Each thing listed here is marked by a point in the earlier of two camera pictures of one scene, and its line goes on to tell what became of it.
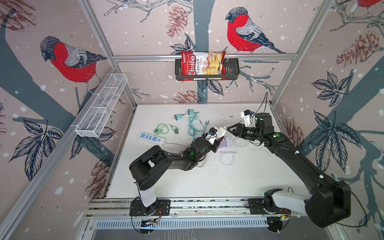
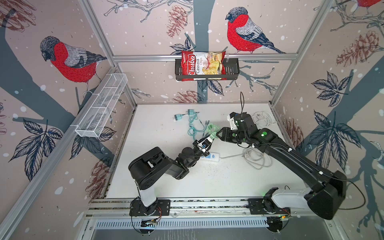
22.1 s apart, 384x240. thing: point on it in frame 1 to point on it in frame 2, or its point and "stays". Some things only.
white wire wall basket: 95,119 stays
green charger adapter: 175,130 to 213,135
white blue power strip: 151,138 to 213,157
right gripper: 237,130 to 225,134
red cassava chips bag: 199,63 stays
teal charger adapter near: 178,117 stays
